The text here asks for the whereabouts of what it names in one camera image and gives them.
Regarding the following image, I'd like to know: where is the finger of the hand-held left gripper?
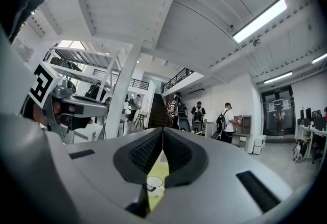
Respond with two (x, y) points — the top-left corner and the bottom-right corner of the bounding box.
(62, 97), (109, 118)
(69, 115), (94, 131)

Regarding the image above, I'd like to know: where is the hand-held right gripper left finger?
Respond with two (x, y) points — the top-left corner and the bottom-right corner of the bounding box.
(0, 115), (164, 224)

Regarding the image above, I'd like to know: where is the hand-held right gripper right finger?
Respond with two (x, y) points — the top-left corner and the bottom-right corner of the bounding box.
(150, 128), (293, 224)

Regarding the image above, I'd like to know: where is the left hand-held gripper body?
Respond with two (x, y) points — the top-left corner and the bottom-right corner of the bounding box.
(27, 61), (76, 139)

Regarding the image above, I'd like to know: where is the white cup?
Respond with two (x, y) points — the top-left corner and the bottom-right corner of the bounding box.
(146, 176), (165, 197)

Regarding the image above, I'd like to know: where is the person's left forearm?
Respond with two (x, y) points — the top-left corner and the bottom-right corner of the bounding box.
(21, 94), (48, 127)

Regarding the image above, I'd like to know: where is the white support column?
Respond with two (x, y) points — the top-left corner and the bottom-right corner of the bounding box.
(105, 39), (144, 140)

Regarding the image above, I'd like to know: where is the black stool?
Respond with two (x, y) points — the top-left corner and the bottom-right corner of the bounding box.
(133, 112), (147, 128)

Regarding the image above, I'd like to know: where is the white metal rack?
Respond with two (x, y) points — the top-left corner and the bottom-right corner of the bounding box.
(43, 41), (122, 140)

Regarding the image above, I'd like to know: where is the dark staircase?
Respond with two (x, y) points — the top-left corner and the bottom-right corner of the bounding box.
(147, 92), (171, 130)

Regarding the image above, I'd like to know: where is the white drawer cabinet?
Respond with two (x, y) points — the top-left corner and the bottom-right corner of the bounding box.
(251, 135), (267, 155)

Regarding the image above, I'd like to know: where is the yellow-green tablecloth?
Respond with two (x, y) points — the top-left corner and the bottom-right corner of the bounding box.
(146, 153), (171, 213)

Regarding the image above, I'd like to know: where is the wooden shelf desk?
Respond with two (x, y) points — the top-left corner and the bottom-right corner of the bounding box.
(234, 115), (253, 154)

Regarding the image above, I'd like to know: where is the black balcony railing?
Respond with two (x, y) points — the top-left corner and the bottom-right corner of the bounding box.
(162, 67), (195, 93)

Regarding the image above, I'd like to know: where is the black glass door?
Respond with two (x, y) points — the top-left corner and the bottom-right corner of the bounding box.
(261, 85), (296, 137)

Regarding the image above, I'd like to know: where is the white desk with monitors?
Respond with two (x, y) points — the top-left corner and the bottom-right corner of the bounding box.
(295, 107), (327, 165)

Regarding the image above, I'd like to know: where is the long ceiling light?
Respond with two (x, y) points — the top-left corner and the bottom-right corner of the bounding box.
(263, 71), (293, 85)
(232, 0), (288, 43)
(311, 53), (327, 64)

